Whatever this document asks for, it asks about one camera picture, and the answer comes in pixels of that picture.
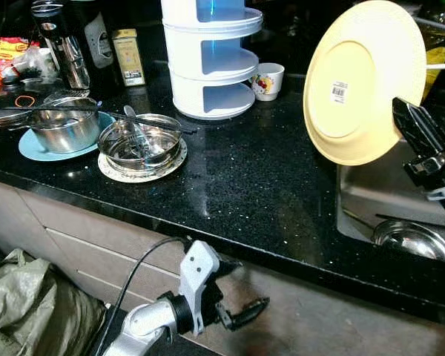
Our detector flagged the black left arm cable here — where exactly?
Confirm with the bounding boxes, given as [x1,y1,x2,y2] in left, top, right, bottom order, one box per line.
[96,235,190,356]

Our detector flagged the glass lid orange ring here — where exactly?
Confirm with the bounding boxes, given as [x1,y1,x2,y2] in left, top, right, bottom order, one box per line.
[0,89,42,131]

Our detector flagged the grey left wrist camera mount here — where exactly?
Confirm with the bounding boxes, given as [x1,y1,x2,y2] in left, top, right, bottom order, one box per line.
[179,240,221,336]

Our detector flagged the red yellow snack packet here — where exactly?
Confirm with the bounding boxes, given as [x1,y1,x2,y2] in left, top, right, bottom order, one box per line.
[0,33,42,93]

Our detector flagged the steel spoon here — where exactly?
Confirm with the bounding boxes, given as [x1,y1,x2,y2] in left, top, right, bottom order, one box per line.
[123,105,156,153]

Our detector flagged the steel bowl with rim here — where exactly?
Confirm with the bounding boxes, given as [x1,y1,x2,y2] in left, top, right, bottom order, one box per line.
[371,219,445,265]

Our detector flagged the yellow oil bottle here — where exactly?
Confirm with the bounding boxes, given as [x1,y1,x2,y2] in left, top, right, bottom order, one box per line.
[418,0,445,103]

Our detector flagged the yellow tin box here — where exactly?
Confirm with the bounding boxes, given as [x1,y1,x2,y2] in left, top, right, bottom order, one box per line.
[111,29,147,88]

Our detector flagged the olive green woven sack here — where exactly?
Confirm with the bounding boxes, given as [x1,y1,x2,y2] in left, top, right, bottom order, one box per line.
[0,248,108,356]

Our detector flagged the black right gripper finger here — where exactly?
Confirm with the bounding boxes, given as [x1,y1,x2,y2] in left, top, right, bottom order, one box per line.
[392,96,445,165]

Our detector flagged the light blue plate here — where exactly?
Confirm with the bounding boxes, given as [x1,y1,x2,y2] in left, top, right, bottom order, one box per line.
[18,111,118,162]

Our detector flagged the pale yellow plate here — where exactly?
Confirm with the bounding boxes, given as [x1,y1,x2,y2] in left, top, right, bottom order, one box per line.
[303,0,429,167]

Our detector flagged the white printed cup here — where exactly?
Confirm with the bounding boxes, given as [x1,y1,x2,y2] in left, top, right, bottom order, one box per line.
[251,63,286,102]

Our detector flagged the shiny steel bowl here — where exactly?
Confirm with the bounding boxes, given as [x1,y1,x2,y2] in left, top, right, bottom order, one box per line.
[98,113,184,176]

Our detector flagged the dark bottle white label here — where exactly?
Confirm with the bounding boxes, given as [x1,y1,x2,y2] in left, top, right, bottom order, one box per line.
[70,0,116,70]

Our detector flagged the grey brown cabinet drawers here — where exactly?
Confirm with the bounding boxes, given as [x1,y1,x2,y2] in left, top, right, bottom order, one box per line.
[0,177,445,356]

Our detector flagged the long black stick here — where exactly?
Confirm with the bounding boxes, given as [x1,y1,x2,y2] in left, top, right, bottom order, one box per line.
[4,106,197,134]

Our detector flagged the steel sink basin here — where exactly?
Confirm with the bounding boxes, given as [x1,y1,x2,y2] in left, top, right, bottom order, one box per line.
[336,137,445,266]

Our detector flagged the steel flask black cap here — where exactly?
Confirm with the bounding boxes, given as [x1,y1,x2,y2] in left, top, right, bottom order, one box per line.
[31,0,91,91]

